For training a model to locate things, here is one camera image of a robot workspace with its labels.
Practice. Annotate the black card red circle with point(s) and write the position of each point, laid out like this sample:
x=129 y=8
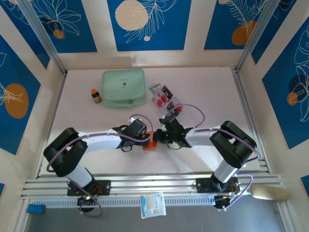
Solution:
x=167 y=90
x=179 y=109
x=160 y=101

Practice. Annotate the black controller board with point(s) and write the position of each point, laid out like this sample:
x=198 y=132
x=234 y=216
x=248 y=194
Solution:
x=220 y=203
x=83 y=201

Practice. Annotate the white blue wipes packet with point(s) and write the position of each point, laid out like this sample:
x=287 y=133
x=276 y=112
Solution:
x=153 y=205

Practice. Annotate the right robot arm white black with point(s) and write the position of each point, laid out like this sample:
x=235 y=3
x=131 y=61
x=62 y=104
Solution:
x=231 y=145

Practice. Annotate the orange card holder wallet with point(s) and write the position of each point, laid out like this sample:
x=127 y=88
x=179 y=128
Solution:
x=150 y=146

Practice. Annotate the small colourful printed box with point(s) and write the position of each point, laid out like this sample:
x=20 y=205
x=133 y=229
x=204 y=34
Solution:
x=154 y=87

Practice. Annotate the tan oval object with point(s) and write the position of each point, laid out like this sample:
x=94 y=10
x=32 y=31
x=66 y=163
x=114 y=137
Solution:
x=270 y=193

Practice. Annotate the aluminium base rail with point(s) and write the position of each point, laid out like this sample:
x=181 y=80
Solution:
x=149 y=183

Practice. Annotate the aluminium frame post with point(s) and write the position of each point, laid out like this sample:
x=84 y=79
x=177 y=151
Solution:
x=257 y=36
x=43 y=36

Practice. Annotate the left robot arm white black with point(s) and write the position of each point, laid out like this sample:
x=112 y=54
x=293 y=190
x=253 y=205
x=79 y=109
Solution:
x=65 y=152

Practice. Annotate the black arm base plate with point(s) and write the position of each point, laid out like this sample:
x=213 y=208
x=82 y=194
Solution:
x=202 y=184
x=103 y=187

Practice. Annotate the mint green zip pouch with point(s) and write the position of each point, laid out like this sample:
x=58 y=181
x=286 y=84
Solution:
x=123 y=87

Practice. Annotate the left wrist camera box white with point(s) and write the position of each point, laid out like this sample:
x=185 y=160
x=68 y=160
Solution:
x=135 y=119

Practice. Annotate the brown bottle orange cap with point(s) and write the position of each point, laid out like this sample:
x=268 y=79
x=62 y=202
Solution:
x=96 y=96

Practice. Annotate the blue sponge block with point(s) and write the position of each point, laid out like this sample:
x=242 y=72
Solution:
x=35 y=209

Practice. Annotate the aluminium table side rail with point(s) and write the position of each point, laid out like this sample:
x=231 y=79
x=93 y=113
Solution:
x=239 y=84
x=54 y=113

